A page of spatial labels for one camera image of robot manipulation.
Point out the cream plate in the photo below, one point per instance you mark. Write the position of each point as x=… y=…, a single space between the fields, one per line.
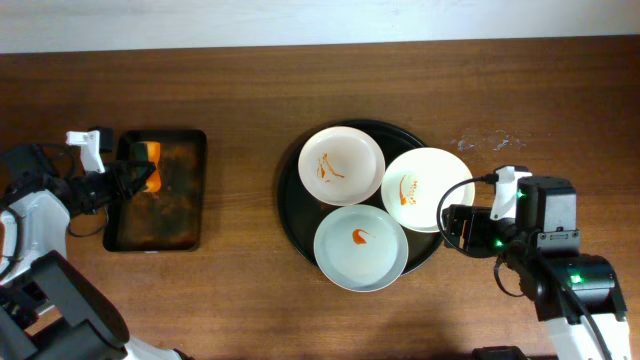
x=341 y=166
x=414 y=183

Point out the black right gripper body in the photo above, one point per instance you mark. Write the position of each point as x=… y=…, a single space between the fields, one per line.
x=460 y=227

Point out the black rectangular tray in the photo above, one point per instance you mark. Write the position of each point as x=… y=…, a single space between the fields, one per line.
x=167 y=214

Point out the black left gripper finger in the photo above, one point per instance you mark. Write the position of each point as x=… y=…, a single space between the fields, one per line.
x=128 y=190
x=135 y=171

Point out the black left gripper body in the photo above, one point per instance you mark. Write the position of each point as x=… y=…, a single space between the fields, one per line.
x=116 y=178

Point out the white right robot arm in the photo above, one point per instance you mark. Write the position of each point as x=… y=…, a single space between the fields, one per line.
x=577 y=296

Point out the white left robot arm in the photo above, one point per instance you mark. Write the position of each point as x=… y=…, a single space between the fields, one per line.
x=49 y=310

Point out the pale grey plate bottom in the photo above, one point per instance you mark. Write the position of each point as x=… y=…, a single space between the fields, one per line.
x=360 y=248

